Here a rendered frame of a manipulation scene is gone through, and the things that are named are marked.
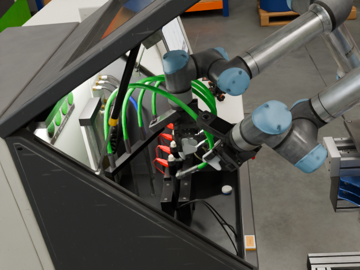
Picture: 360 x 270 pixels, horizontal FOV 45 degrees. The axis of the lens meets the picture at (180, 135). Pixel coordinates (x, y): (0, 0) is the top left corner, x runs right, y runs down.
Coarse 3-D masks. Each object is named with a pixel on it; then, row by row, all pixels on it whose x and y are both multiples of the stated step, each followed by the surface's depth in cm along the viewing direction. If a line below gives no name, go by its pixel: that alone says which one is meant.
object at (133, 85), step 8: (128, 88) 124; (144, 88) 120; (152, 88) 119; (112, 96) 128; (168, 96) 118; (184, 104) 117; (104, 112) 133; (192, 112) 117; (104, 120) 135; (104, 128) 137; (208, 136) 119; (112, 152) 143; (200, 168) 127
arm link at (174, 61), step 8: (168, 56) 121; (176, 56) 120; (184, 56) 121; (168, 64) 121; (176, 64) 120; (184, 64) 121; (192, 64) 123; (168, 72) 122; (176, 72) 121; (184, 72) 122; (192, 72) 123; (168, 80) 124; (176, 80) 123; (184, 80) 123; (168, 88) 126; (176, 88) 124; (184, 88) 124
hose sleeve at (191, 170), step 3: (189, 168) 130; (192, 168) 128; (195, 168) 127; (198, 168) 127; (183, 171) 131; (186, 171) 130; (189, 171) 129; (192, 171) 129; (195, 171) 128; (180, 174) 132; (183, 174) 131; (186, 174) 130; (189, 174) 130
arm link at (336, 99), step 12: (348, 72) 100; (336, 84) 100; (348, 84) 98; (312, 96) 106; (324, 96) 102; (336, 96) 100; (348, 96) 98; (300, 108) 106; (312, 108) 104; (324, 108) 102; (336, 108) 101; (348, 108) 100; (312, 120) 103; (324, 120) 104
